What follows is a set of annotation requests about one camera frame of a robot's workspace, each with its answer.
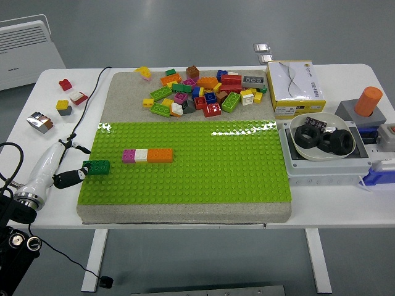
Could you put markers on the orange sloped brick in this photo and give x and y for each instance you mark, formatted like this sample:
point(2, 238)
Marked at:
point(206, 82)

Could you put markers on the yellow grey brick stack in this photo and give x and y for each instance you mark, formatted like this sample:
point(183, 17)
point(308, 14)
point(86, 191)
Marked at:
point(64, 107)

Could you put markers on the grey sloped brick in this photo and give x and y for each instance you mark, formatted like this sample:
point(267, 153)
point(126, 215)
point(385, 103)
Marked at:
point(189, 107)

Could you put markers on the white bowl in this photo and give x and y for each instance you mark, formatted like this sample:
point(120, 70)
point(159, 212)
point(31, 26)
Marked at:
point(339, 121)

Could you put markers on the orange cylinder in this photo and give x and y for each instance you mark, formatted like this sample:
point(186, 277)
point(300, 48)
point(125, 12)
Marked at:
point(368, 101)

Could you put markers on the red long brick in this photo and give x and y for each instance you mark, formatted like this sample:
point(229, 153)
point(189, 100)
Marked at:
point(230, 88)
point(231, 79)

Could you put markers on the green studded baseplate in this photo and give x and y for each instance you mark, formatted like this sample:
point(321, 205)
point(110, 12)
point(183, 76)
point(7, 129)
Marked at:
point(216, 172)

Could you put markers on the lime green long brick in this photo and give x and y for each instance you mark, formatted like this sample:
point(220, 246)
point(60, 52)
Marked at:
point(160, 92)
point(160, 108)
point(231, 101)

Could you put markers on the grey metal plate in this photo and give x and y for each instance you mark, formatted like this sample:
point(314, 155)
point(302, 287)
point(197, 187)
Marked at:
point(210, 291)

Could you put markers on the small blue box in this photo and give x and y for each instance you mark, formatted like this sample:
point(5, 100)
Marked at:
point(368, 135)

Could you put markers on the white power strip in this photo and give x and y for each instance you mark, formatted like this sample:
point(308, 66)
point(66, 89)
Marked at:
point(382, 153)

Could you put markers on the pink small brick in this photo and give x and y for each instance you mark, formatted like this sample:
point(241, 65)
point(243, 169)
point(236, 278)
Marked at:
point(147, 78)

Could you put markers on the grey junction box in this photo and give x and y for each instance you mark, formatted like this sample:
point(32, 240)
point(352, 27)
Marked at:
point(324, 172)

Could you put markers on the yellow small brick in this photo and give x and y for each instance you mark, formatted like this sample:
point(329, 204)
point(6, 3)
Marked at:
point(172, 84)
point(217, 87)
point(167, 102)
point(258, 97)
point(148, 101)

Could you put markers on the yellow sloped brick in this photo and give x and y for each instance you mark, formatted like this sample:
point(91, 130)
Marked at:
point(143, 71)

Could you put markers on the white yellow brick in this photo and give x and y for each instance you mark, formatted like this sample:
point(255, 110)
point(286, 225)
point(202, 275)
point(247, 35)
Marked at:
point(247, 97)

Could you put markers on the white table leg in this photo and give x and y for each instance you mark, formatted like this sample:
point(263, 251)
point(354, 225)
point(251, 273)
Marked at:
point(318, 259)
point(95, 259)

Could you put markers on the blue square brick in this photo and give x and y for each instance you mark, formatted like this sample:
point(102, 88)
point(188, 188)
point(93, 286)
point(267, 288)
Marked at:
point(210, 97)
point(221, 74)

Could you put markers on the brown square brick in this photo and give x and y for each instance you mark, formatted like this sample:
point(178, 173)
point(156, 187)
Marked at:
point(192, 71)
point(221, 96)

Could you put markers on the red square brick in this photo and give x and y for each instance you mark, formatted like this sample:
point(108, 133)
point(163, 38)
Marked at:
point(200, 102)

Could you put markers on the grey-brown foam mat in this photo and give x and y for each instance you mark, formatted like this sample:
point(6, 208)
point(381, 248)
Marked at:
point(123, 105)

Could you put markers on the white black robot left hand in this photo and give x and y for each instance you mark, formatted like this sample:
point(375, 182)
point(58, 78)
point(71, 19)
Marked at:
point(43, 169)

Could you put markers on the dark green long brick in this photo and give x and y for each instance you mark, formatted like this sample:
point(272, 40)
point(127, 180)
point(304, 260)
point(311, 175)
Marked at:
point(182, 88)
point(97, 167)

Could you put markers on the white square brick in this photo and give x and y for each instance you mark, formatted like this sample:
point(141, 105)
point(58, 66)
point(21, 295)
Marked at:
point(141, 155)

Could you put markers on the blue white device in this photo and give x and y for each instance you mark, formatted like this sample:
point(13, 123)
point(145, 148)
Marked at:
point(382, 179)

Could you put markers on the yellow white carton box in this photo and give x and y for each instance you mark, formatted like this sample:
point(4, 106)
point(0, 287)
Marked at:
point(296, 89)

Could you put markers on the blue yellow brick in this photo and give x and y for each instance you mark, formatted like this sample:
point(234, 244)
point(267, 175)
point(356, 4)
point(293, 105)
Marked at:
point(197, 91)

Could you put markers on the white orange brick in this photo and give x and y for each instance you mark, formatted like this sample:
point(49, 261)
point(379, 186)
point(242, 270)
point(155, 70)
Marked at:
point(176, 109)

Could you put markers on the white red brick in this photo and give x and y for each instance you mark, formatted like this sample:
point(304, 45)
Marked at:
point(78, 97)

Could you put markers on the grey block with hole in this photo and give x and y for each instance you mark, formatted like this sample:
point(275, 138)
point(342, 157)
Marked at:
point(345, 109)

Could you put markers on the dark purple circuit board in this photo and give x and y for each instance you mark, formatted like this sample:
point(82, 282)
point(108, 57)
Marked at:
point(315, 124)

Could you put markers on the green small brick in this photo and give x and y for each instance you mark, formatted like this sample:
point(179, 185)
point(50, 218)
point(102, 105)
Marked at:
point(170, 72)
point(263, 89)

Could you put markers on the white panel heater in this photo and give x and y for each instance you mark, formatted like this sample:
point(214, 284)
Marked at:
point(24, 61)

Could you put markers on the grey orange black brick stack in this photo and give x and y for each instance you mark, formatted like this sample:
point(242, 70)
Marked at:
point(40, 122)

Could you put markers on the grey switch box red button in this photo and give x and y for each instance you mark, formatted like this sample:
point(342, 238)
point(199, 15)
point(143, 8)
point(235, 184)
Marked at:
point(385, 137)

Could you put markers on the silver floor socket plate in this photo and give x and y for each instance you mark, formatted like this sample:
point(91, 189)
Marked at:
point(262, 47)
point(266, 58)

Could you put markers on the grey long brick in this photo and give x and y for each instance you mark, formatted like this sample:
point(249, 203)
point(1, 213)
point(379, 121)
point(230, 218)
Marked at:
point(253, 80)

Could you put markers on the large black hex nut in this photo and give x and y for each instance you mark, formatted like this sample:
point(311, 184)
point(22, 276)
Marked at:
point(301, 135)
point(334, 140)
point(324, 147)

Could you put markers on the magenta square brick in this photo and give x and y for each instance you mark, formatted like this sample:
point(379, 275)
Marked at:
point(181, 97)
point(189, 82)
point(129, 156)

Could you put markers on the red glossy brick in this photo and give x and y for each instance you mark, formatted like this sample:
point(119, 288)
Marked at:
point(212, 109)

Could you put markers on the red small brick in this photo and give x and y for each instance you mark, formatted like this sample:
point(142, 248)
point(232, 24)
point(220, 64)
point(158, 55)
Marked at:
point(65, 84)

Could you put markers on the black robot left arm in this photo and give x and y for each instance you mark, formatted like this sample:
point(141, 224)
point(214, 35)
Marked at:
point(15, 246)

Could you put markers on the orange long brick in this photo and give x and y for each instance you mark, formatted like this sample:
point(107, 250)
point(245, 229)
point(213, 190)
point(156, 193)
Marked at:
point(170, 79)
point(160, 155)

